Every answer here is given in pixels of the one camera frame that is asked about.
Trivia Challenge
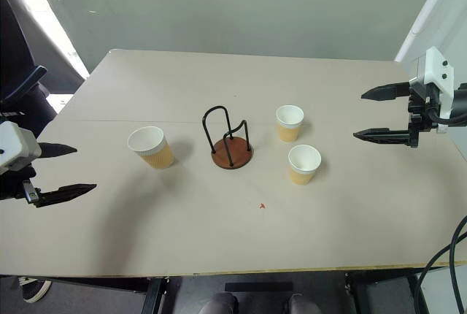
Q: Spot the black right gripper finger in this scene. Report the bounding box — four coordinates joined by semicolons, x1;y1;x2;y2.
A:
352;127;412;146
360;80;412;103

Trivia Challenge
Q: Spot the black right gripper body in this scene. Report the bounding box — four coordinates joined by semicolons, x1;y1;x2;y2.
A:
406;83;443;149

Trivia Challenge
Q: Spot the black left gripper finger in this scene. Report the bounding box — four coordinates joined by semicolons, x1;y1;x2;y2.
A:
37;142;78;160
35;183;98;209

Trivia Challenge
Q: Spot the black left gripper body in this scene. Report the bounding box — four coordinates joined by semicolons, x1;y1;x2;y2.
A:
0;166;40;208

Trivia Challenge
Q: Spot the tan ribbed paper cup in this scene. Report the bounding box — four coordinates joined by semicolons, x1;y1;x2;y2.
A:
287;144;323;186
275;104;306;143

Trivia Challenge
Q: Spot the large ribbed paper cup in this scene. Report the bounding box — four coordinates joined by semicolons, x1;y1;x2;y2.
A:
126;126;175;170

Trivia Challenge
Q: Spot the dark blue chair armrest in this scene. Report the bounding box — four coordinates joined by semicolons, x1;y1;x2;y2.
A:
0;66;49;111

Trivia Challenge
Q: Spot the white panel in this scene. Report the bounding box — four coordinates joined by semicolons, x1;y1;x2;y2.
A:
395;0;467;64

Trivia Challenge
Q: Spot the black white-soled shoe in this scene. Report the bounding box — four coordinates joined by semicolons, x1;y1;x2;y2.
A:
20;278;53;305

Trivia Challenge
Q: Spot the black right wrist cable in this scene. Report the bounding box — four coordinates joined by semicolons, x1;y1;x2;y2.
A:
427;107;467;127

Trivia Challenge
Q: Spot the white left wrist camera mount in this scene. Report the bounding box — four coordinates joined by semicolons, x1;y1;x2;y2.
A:
0;120;42;175

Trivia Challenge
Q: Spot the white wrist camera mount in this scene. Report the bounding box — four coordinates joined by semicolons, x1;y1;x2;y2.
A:
0;120;42;175
408;46;455;122

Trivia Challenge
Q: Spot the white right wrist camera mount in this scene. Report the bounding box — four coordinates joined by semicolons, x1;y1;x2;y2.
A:
408;46;455;122

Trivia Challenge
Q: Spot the thick black cable loop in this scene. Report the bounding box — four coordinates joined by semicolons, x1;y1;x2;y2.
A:
414;214;467;314

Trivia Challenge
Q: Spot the wire cup holder wooden base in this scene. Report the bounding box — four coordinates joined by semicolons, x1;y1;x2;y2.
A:
201;105;255;170

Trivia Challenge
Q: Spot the black table frame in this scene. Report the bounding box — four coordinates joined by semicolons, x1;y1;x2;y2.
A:
0;269;430;314

